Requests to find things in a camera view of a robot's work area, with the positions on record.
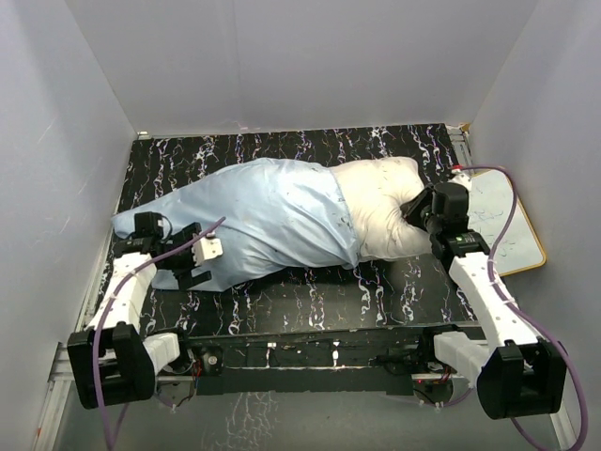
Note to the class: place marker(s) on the aluminium frame rail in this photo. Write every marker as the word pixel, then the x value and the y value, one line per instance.
pixel 285 363

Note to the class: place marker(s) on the light blue pillowcase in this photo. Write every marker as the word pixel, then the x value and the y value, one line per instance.
pixel 276 214

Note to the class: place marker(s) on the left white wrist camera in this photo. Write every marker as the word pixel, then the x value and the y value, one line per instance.
pixel 206 249

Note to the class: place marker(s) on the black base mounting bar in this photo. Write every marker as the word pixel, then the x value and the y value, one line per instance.
pixel 328 362

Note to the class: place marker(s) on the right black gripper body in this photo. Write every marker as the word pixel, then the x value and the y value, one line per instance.
pixel 419 214

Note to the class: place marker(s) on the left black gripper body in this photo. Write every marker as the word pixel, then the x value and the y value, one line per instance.
pixel 179 261

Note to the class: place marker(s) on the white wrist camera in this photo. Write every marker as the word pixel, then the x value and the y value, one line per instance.
pixel 460 177
pixel 206 249

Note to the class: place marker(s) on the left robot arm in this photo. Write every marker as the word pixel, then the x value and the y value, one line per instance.
pixel 122 319

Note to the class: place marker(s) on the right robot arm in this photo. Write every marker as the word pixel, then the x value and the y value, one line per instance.
pixel 516 372

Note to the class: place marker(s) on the white pillow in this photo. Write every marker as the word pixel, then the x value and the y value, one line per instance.
pixel 374 191

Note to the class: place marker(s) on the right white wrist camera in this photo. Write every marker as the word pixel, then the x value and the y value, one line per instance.
pixel 460 177

